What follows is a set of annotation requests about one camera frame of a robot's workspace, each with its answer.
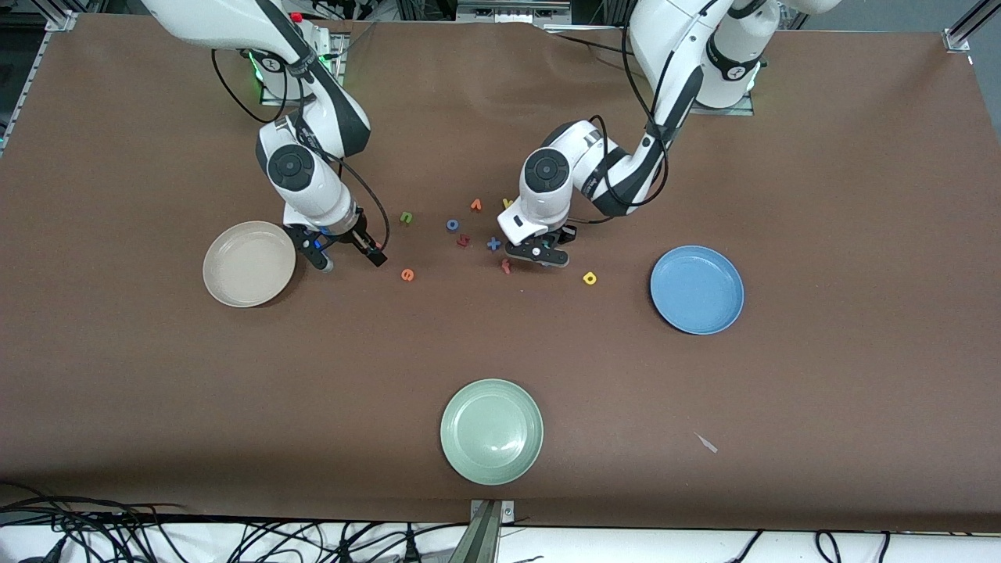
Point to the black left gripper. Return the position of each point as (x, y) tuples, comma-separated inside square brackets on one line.
[(565, 234)]

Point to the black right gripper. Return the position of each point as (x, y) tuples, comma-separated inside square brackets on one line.
[(358, 235)]

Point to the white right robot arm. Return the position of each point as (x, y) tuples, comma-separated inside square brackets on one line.
[(293, 168)]

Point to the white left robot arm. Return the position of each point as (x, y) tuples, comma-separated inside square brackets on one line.
[(547, 172)]

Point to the beige round plate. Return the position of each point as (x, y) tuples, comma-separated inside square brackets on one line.
[(249, 264)]

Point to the brown paper table cover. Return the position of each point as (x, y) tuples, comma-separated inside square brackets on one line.
[(500, 352)]

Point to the blue round plate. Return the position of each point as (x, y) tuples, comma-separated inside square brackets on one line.
[(697, 290)]

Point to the green round plate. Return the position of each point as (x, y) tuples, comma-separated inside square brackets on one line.
[(491, 432)]

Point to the small white paper scrap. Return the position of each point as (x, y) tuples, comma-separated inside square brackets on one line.
[(708, 444)]

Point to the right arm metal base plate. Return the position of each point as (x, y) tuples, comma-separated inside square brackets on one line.
[(332, 70)]

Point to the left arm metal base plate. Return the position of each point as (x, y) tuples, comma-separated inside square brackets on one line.
[(727, 111)]

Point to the aluminium frame behind table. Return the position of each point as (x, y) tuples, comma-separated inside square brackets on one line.
[(508, 9)]

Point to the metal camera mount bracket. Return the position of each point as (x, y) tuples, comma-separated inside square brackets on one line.
[(485, 539)]

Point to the aluminium corner rail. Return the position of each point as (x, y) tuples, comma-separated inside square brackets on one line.
[(39, 70), (966, 27)]

